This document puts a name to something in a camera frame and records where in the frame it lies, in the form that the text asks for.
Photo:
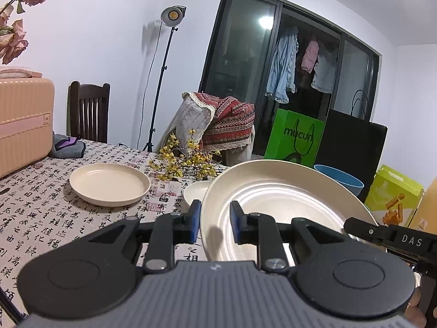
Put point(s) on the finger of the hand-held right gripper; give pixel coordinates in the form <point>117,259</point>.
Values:
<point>365,230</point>

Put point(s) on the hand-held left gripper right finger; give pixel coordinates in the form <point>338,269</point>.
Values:
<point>235,225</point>

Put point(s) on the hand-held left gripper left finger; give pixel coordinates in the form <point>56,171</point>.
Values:
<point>195,222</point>

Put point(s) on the blue bowl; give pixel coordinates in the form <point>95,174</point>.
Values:
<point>341,181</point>

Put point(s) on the cream plate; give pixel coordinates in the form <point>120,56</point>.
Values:
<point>194,193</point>
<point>273,184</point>
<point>109,184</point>

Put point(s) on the person's right hand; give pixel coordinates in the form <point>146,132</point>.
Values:
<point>416,311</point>

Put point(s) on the yellow-green snack box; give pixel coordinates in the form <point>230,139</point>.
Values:
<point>389,191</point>

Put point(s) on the yellow flower branch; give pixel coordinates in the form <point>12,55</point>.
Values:
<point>177,164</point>

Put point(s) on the beige cloth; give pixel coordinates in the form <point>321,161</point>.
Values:
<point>239,153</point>

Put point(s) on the black paper bag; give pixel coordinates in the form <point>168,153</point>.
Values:
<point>348,150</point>

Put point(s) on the green paper bag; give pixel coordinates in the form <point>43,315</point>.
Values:
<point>293,143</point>

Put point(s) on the grey quilted lace cushion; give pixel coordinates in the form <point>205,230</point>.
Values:
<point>194,119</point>

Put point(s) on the calligraphy print tablecloth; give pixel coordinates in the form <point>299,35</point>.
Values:
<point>51,229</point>

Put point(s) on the purple grey cloth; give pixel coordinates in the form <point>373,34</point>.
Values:
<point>68,145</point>

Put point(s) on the dark wooden chair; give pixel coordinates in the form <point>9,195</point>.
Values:
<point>88,109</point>

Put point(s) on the hanging white garment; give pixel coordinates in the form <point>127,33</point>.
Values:
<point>324,75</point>

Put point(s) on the hanging blue shirt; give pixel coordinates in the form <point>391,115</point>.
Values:
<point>281,68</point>

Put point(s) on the hanging pink garment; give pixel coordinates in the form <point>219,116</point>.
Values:
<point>310,58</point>

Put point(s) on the pink suitcase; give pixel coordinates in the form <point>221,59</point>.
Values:
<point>24,119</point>

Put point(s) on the studio light on stand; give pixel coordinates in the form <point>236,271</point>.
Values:
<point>172,15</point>

